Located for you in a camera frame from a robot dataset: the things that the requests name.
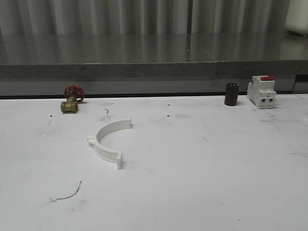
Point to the dark brown cylindrical coupling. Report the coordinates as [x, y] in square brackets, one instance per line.
[231, 95]

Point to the grey stone counter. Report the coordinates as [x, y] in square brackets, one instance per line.
[197, 64]

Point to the white circuit breaker red switch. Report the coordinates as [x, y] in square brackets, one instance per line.
[261, 91]

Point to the white container on counter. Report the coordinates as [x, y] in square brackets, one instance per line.
[297, 17]

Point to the brass valve red handwheel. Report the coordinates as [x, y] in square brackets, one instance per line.
[73, 95]

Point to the white half pipe clamp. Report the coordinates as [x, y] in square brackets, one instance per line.
[107, 154]

